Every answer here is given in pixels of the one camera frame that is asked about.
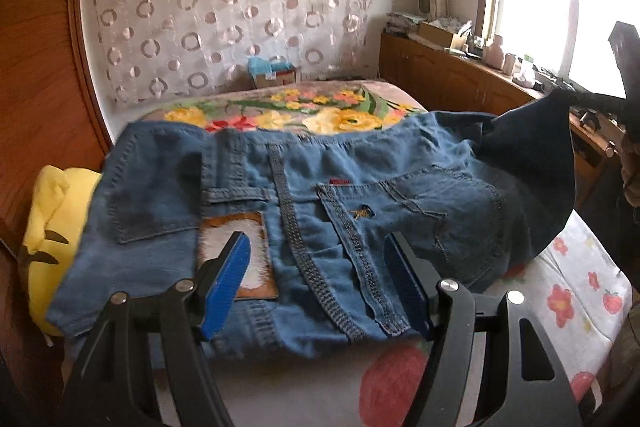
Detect wooden headboard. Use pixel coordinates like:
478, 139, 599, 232
0, 0, 121, 408

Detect wooden cabinet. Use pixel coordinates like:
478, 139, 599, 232
380, 32, 626, 212

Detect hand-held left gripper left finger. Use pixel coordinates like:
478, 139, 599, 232
55, 231, 252, 427

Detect sheer ring pattern curtain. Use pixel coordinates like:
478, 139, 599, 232
82, 0, 382, 108

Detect yellow floral blanket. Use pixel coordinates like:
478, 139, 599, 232
115, 79, 431, 138

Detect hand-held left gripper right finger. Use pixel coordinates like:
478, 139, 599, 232
384, 232, 583, 427

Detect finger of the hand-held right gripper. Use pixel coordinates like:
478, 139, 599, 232
565, 89, 631, 114

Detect stack of papers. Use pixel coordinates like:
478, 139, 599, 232
385, 11, 426, 36

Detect long cardboard box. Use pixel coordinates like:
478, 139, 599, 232
417, 21, 469, 51

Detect person's right hand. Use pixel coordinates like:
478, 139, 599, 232
621, 134, 640, 205

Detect yellow plush pillow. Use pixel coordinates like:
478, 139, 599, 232
20, 164, 103, 338

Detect small cardboard box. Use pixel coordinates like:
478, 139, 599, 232
247, 56, 301, 89

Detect blue denim pants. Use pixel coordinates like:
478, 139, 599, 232
47, 97, 581, 360

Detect white bottle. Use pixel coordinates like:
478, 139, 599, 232
487, 34, 506, 68

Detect strawberry print bed sheet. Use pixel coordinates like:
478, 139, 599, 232
150, 207, 636, 427

